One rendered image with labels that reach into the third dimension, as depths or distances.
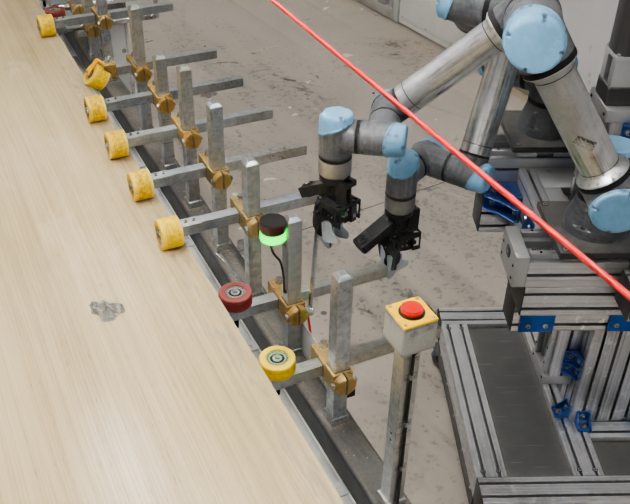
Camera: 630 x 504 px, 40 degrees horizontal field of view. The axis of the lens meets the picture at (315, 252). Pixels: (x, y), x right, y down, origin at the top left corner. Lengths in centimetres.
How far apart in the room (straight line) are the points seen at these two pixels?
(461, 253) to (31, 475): 246
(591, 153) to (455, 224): 216
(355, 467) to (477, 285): 180
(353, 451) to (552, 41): 97
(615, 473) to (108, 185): 168
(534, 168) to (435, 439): 98
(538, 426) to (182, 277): 124
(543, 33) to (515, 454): 139
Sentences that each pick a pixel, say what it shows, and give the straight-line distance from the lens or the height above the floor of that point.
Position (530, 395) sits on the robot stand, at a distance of 290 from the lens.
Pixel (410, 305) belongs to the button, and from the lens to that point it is 154.
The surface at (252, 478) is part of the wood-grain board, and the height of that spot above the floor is 90.
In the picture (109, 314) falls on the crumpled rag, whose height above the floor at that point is 91.
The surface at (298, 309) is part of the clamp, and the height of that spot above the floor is 87.
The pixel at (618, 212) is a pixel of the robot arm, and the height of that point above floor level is 121.
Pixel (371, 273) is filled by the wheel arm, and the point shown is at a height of 86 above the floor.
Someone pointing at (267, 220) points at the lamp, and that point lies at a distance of 195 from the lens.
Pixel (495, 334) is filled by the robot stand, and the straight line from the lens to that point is 309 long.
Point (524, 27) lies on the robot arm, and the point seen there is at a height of 159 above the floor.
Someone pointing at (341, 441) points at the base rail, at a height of 70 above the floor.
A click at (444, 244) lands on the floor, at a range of 385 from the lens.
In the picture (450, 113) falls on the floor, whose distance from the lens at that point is 494.
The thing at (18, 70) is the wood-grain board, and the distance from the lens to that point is 329.
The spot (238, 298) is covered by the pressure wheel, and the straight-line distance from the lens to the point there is 206.
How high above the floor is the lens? 220
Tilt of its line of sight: 36 degrees down
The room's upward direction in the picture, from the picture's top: 1 degrees clockwise
